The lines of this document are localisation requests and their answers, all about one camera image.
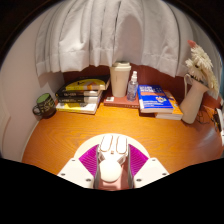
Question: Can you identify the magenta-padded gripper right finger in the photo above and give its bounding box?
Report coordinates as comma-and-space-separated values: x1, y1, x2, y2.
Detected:
127, 143, 171, 190

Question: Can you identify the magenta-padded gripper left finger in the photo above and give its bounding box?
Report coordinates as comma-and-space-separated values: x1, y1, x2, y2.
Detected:
57, 143, 101, 190

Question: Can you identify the white computer mouse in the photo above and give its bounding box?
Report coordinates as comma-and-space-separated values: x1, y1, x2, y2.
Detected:
96, 133, 130, 184

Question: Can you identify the yellow and white book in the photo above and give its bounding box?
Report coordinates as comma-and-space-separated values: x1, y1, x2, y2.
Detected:
55, 99, 101, 116

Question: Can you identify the orange book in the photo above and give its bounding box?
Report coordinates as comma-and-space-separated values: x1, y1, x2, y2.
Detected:
154, 89, 185, 121

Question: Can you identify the thin dark book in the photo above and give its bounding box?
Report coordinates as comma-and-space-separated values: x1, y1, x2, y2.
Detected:
56, 94, 101, 105
54, 86, 103, 99

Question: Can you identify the dark mug with green inside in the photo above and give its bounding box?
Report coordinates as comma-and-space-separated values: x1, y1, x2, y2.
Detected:
31, 92, 57, 120

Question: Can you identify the blue book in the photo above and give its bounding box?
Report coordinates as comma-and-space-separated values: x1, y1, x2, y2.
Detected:
136, 83, 175, 115

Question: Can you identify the reddish brown book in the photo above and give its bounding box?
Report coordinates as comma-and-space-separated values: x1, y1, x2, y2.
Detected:
102, 94, 141, 110

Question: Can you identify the white vase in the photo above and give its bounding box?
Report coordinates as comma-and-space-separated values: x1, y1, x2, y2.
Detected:
179, 73, 210, 125

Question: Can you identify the clear spray bottle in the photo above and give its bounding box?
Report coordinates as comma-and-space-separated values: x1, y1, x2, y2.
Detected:
126, 70, 140, 102

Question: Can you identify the cream tumbler with lid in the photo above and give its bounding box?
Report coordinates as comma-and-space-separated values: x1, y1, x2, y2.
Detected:
109, 61, 132, 99

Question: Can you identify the white flower bunch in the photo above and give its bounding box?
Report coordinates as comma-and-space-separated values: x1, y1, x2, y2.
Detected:
184, 39, 220, 97

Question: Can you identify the white pleated curtain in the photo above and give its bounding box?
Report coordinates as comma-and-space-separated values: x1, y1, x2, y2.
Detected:
34, 0, 202, 80

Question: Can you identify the black cable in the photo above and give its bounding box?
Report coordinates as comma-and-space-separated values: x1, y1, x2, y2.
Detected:
196, 105, 220, 130

